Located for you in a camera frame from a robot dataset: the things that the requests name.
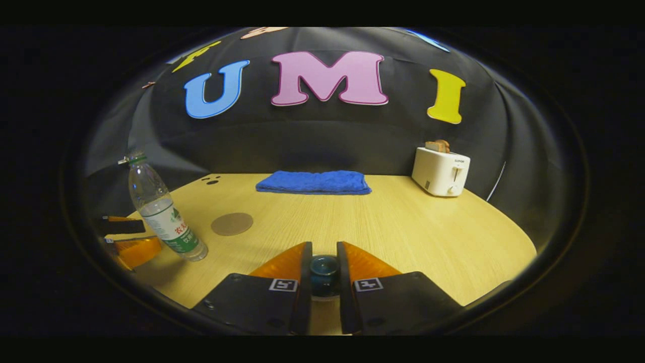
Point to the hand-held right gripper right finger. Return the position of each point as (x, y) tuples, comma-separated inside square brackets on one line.
[(345, 297)]

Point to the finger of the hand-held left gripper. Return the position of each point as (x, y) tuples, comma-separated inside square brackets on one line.
[(136, 251), (123, 226)]

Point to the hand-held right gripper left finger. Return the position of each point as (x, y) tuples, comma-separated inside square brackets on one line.
[(304, 297)]

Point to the dark teacup lid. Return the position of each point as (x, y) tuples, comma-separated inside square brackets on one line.
[(324, 275)]

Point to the clear plastic water bottle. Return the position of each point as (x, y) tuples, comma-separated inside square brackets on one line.
[(164, 217)]

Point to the round brown coaster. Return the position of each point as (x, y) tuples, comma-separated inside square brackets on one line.
[(232, 224)]

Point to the silver metal clip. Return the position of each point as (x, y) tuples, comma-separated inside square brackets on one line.
[(124, 160)]

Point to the folded blue towel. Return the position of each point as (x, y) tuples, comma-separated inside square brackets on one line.
[(313, 182)]

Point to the white toaster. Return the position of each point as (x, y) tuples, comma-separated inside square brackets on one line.
[(439, 171)]

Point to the black backdrop cloth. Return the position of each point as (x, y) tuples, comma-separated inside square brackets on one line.
[(322, 136)]

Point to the toast slice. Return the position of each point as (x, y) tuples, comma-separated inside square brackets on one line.
[(437, 146)]

